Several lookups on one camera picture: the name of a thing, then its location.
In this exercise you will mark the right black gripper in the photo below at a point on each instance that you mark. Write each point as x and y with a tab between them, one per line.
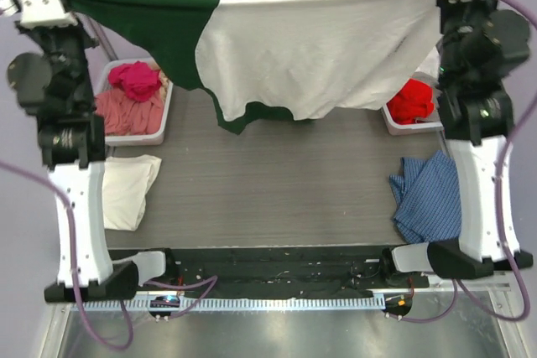
468	6

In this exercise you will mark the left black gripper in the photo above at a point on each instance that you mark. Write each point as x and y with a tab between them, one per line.
46	32

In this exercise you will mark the white and green t-shirt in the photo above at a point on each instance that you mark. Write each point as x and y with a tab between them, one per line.
278	59

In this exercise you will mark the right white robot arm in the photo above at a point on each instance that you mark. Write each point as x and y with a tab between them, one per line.
476	127

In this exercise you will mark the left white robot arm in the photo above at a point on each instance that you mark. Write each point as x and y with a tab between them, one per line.
73	151

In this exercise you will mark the grey white garment in basket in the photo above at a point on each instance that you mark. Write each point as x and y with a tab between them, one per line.
428	70

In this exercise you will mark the salmon pink t-shirt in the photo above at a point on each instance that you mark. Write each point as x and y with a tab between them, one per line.
124	116

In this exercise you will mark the magenta t-shirt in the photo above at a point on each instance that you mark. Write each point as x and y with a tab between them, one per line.
139	81

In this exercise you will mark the red t-shirt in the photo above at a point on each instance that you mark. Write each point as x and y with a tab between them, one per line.
413	103

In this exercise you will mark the right white perforated basket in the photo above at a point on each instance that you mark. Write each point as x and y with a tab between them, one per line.
430	124

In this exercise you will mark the beige garment in bin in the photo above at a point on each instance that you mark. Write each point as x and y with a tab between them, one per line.
164	80

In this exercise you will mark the folded cream t-shirt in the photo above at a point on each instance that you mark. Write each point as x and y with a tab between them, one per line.
126	184

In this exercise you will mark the blue plaid shirt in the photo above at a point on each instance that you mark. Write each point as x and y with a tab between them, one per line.
426	193

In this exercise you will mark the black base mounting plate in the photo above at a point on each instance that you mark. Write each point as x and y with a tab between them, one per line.
311	272

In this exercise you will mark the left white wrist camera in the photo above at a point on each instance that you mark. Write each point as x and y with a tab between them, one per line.
39	13

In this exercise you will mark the slotted white cable duct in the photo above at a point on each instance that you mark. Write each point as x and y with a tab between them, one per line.
151	303

